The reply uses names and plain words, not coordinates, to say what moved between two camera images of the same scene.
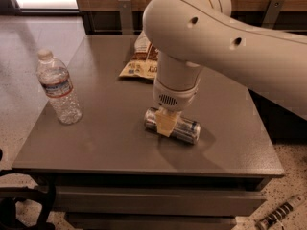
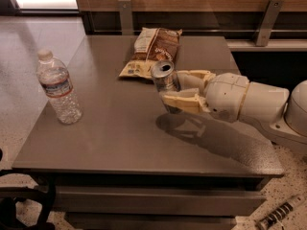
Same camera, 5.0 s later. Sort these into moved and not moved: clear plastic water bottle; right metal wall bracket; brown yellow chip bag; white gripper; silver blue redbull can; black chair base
Moved: white gripper; silver blue redbull can
Not moved: brown yellow chip bag; right metal wall bracket; clear plastic water bottle; black chair base
